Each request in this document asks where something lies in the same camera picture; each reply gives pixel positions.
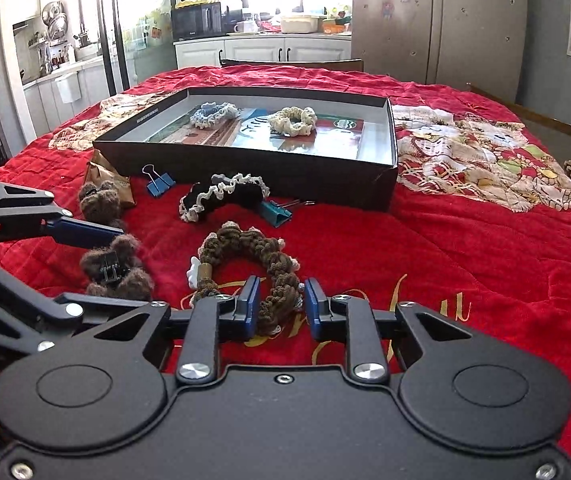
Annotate cream crochet scrunchie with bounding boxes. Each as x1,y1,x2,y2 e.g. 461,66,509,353
268,106,318,138

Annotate black shallow cardboard box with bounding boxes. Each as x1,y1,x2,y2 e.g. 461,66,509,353
93,87,398,211

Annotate wooden chair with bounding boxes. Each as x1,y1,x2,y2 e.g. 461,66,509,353
467,82,571,136
220,58,365,73

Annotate dark brown braided scrunchie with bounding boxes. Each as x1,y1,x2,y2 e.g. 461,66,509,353
186,221,303,337

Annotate white kitchen cabinet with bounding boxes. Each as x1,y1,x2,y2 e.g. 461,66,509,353
174,32,351,68

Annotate black microwave oven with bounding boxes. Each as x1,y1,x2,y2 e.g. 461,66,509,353
171,1,223,41

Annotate brown pyramid packet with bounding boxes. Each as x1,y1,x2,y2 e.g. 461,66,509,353
84,150,136,208

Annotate blue crochet scrunchie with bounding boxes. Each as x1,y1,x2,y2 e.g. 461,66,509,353
190,102,238,129

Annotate steel double-door refrigerator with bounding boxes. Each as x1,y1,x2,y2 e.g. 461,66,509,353
351,0,527,101

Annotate teal binder clip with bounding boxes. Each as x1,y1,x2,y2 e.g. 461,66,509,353
258,200,315,228

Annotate black white-trim scrunchie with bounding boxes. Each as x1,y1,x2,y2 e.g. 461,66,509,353
178,174,270,223

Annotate brown fuzzy claw clip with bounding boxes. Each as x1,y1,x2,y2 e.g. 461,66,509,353
79,234,154,301
78,180,124,229

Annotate blue binder clip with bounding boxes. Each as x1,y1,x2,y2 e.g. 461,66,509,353
141,164,176,198

